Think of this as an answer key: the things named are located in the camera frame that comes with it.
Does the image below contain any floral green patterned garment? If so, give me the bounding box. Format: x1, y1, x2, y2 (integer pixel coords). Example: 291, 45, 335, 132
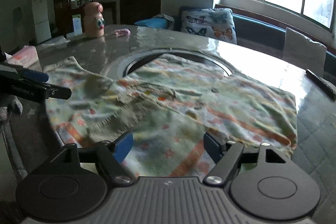
45, 56, 298, 178

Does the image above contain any pink tissue pack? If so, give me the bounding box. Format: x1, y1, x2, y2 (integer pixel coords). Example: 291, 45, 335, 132
7, 46, 39, 68

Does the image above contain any round recessed table hob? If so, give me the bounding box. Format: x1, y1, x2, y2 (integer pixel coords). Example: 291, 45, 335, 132
101, 48, 238, 80

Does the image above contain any white refrigerator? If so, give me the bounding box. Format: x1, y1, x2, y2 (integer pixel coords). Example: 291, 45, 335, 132
31, 0, 51, 44

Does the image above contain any pink cartoon face bottle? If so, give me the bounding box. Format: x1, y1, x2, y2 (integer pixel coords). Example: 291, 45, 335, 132
83, 2, 105, 38

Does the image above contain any small pink object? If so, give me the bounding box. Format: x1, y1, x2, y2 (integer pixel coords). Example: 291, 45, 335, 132
112, 28, 131, 38

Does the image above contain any teal window bench sofa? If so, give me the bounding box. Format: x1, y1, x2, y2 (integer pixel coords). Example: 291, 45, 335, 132
230, 8, 335, 77

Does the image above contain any butterfly print pillow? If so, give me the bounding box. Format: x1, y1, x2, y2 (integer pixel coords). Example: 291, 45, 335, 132
181, 8, 237, 44

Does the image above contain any black remote control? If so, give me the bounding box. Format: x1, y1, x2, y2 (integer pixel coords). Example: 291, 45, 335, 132
306, 69, 335, 101

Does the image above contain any blue folded blanket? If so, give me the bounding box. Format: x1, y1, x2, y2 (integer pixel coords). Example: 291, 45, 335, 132
134, 14, 175, 30

